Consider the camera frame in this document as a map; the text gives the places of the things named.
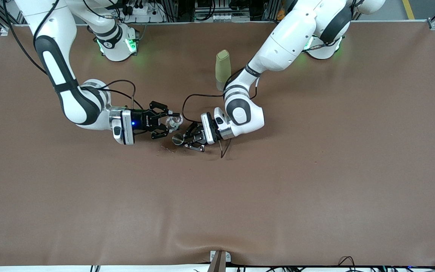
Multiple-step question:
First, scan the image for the clear glass beaker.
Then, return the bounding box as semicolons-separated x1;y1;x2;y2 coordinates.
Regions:
165;114;184;133

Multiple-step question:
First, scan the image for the green shaker bottle clear base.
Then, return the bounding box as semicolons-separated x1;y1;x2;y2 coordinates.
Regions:
215;49;232;92

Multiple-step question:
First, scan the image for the brown table mat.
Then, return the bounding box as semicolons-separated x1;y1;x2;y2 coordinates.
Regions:
0;21;435;267

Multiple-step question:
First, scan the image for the white power strip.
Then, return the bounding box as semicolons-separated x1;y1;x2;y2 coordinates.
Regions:
121;2;165;23

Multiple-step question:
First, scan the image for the white socket bar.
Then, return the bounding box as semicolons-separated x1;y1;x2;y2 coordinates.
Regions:
195;11;250;22

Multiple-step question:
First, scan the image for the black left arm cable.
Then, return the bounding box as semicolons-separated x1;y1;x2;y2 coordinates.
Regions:
182;68;263;159

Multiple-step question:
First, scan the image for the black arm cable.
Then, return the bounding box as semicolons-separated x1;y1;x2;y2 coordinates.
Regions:
2;0;144;110
182;68;263;159

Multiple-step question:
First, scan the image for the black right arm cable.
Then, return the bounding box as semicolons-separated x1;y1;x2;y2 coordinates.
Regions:
2;0;144;110

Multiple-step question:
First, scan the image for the table edge clamp bracket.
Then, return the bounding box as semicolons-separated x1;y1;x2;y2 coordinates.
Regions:
208;250;231;272

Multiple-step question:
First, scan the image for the black looped cable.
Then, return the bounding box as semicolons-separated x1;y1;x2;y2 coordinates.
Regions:
338;256;356;272

